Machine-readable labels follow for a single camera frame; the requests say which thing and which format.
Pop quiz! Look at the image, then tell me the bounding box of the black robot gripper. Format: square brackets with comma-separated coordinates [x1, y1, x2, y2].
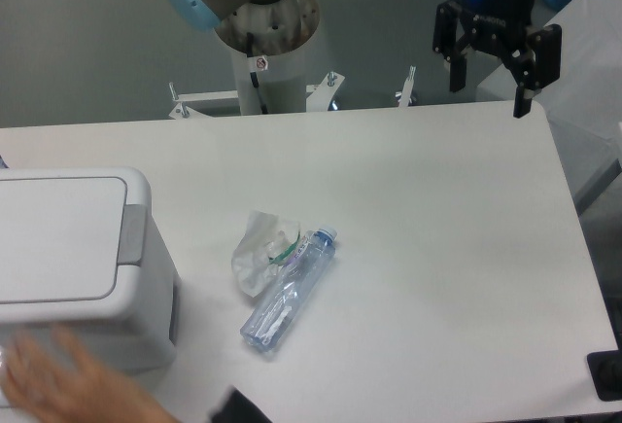
[432, 0, 563, 119]

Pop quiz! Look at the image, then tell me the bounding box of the black sleeve forearm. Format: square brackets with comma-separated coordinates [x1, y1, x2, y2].
[208, 387, 271, 423]

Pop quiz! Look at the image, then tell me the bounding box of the white trash can body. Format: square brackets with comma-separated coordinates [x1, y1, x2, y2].
[0, 166, 179, 409]

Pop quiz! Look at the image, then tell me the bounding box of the white trash can lid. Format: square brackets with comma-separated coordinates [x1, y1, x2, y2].
[1, 170, 151, 304]

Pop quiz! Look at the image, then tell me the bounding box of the blurred human hand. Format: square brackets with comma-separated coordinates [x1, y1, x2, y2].
[1, 327, 177, 422]

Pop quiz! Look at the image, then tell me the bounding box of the crumpled clear plastic wrapper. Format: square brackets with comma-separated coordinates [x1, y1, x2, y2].
[231, 211, 302, 298]

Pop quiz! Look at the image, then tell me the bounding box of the clear plastic water bottle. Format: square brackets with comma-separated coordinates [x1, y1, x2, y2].
[240, 226, 337, 353]

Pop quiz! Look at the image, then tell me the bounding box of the black device at table edge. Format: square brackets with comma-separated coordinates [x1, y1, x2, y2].
[587, 350, 621, 402]

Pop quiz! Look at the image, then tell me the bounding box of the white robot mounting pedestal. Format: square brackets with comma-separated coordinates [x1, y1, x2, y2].
[167, 46, 419, 121]

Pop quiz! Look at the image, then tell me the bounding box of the black cable on pedestal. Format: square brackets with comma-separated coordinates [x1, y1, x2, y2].
[245, 31, 269, 116]

